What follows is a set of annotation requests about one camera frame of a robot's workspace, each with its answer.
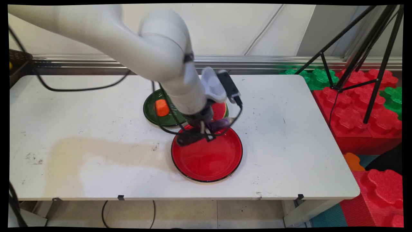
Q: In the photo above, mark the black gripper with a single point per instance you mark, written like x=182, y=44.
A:
x=199, y=117

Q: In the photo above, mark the purple toy eggplant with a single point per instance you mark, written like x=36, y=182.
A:
x=220, y=124

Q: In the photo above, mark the toy watermelon slice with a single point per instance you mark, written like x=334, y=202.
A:
x=220, y=111

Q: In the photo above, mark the red plate black rim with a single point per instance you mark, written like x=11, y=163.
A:
x=209, y=158

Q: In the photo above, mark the orange toy carrot piece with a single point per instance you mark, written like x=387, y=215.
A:
x=161, y=107

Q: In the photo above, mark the dark green plate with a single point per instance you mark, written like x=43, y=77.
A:
x=151, y=112

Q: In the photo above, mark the black table edge clip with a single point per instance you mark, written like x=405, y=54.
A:
x=300, y=197
x=57, y=199
x=121, y=197

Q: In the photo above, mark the green foam block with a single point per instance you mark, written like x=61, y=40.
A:
x=317, y=79
x=393, y=100

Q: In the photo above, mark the white table leg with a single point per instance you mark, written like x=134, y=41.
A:
x=305, y=212

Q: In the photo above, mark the orange foam piece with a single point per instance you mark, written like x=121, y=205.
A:
x=353, y=161

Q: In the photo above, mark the teal foam mat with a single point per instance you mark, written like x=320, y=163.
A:
x=330, y=217

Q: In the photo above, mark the red foam block ribbed side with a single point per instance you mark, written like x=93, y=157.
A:
x=379, y=199

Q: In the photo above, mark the black tripod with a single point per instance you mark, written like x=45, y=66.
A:
x=375, y=48

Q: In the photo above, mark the dark wicker basket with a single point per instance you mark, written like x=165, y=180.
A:
x=19, y=64

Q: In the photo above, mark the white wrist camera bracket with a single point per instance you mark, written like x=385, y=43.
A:
x=214, y=85

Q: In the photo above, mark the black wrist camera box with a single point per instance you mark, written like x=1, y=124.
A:
x=229, y=85

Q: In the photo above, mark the aluminium rail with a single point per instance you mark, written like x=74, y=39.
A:
x=273, y=62

